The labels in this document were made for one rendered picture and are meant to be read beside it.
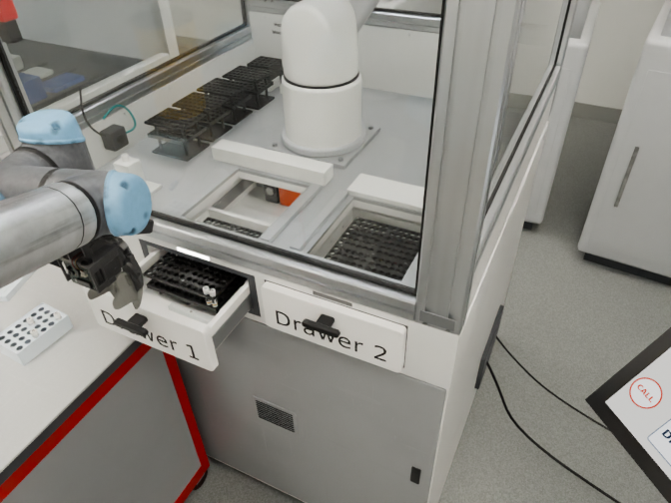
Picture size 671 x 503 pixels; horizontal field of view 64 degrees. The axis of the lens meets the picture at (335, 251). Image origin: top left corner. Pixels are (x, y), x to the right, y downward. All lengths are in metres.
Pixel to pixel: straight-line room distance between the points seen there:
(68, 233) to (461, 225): 0.50
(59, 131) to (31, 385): 0.60
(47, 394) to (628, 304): 2.16
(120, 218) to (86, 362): 0.62
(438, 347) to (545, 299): 1.54
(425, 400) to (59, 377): 0.73
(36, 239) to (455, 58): 0.49
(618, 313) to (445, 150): 1.86
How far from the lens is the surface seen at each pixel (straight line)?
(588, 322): 2.43
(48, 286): 1.46
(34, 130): 0.80
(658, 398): 0.84
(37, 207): 0.60
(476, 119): 0.70
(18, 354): 1.27
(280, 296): 1.02
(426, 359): 0.99
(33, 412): 1.20
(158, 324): 1.05
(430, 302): 0.89
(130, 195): 0.66
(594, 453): 2.04
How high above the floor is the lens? 1.62
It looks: 39 degrees down
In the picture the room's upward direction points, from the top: 2 degrees counter-clockwise
